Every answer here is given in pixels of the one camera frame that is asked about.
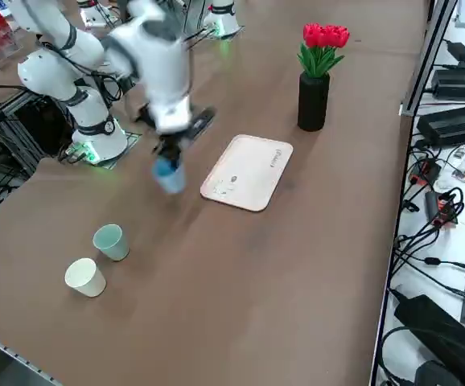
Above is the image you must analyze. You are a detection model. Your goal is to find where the white tray with rabbit print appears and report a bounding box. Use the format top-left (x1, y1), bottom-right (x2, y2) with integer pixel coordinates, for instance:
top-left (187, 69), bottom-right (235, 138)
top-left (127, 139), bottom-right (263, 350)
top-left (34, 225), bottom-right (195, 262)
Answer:
top-left (200, 134), bottom-right (294, 213)

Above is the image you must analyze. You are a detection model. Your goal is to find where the small black power adapter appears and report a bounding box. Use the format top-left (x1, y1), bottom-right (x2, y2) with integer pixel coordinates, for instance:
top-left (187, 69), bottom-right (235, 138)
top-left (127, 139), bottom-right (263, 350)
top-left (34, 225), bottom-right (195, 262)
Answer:
top-left (445, 39), bottom-right (465, 62)

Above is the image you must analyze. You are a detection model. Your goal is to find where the black adapter with red plug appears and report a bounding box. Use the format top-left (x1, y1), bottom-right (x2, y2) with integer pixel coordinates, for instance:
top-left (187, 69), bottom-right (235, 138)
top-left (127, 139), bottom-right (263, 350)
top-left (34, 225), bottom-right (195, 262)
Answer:
top-left (424, 187), bottom-right (465, 230)

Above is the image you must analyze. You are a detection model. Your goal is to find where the aluminium table edge rail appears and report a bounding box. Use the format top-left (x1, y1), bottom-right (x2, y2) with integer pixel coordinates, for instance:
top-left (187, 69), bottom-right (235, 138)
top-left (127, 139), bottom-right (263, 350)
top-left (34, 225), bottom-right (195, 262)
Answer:
top-left (0, 326), bottom-right (63, 386)

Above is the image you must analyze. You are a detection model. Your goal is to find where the orange and black connector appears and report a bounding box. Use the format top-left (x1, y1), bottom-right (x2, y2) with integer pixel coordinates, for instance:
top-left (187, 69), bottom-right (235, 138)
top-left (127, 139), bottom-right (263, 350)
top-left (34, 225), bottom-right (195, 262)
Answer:
top-left (412, 158), bottom-right (442, 187)

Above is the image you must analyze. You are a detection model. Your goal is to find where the small white cup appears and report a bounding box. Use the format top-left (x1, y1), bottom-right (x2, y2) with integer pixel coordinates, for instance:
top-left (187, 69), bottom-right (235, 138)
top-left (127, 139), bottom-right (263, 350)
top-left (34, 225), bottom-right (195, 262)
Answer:
top-left (64, 257), bottom-right (107, 298)

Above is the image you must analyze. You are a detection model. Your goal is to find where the large long black brick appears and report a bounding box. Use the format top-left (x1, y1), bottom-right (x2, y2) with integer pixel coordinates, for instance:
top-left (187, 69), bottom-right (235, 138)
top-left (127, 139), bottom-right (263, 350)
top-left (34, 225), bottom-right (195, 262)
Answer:
top-left (393, 294), bottom-right (465, 386)

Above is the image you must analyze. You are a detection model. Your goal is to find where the black ribbed vase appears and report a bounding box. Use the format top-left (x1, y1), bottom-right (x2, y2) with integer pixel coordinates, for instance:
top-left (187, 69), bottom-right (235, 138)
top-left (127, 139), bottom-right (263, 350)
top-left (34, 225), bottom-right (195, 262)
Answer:
top-left (297, 73), bottom-right (331, 132)

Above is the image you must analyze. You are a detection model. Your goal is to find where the aluminium frame post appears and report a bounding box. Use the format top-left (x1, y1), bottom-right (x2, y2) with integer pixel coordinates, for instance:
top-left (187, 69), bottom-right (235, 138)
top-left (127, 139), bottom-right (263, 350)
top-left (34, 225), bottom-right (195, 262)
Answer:
top-left (400, 0), bottom-right (459, 117)

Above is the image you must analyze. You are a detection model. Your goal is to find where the aluminium frame rack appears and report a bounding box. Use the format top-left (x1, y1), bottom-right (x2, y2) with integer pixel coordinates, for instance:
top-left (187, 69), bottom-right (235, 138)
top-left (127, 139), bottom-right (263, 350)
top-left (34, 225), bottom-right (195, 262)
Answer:
top-left (0, 86), bottom-right (76, 178)

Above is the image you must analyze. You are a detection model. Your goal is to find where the long black power supply brick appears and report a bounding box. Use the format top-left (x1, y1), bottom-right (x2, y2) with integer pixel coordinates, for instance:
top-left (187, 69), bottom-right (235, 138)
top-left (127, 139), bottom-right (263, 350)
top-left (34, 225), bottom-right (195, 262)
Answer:
top-left (416, 102), bottom-right (465, 148)

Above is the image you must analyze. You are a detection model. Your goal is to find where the white machine base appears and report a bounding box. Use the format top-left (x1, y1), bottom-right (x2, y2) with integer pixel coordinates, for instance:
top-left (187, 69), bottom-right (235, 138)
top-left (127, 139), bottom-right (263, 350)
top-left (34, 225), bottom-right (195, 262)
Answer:
top-left (77, 0), bottom-right (113, 26)

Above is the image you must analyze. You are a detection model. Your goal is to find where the small blue cup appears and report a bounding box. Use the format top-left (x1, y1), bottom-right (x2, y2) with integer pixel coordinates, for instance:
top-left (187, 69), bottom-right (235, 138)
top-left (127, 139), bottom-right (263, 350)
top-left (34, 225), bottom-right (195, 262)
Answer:
top-left (150, 156), bottom-right (187, 196)

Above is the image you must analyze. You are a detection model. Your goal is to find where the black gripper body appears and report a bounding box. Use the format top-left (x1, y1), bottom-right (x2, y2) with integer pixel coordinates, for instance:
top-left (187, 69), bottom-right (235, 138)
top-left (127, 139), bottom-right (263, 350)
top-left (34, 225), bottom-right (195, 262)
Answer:
top-left (154, 130), bottom-right (191, 161)

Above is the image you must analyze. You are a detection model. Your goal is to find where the small green cup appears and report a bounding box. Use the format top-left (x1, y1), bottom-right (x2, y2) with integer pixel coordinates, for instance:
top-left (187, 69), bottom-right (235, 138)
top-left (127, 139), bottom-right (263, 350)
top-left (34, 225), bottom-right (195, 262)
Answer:
top-left (92, 224), bottom-right (130, 262)

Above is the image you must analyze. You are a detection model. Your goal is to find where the red artificial tulip bunch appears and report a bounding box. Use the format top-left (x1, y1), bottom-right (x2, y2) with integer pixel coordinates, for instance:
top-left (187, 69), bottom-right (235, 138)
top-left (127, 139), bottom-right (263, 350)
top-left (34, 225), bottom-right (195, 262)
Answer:
top-left (296, 23), bottom-right (351, 80)

